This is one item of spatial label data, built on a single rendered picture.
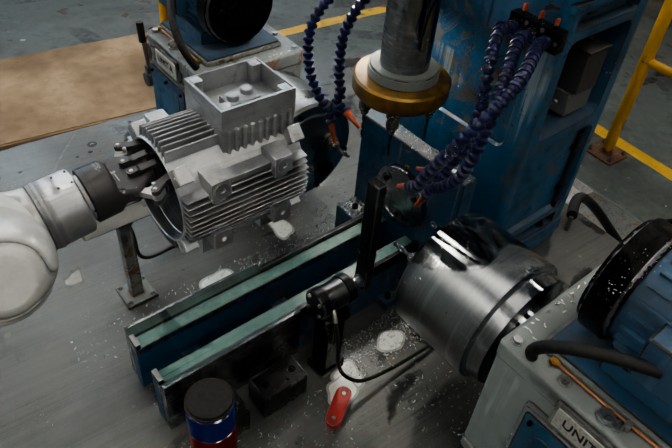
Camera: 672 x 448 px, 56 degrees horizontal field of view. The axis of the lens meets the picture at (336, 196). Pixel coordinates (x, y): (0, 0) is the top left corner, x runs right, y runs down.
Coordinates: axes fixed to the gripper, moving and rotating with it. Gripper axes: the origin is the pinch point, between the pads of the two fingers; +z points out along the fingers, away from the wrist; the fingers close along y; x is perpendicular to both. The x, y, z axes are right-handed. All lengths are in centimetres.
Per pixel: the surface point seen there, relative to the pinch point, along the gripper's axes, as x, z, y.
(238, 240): 59, 13, 30
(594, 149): 164, 233, 50
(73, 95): 126, 25, 218
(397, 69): 4.5, 35.2, 0.7
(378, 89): 7.2, 31.4, 1.2
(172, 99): 36, 16, 60
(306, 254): 48, 18, 8
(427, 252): 26.3, 24.7, -20.2
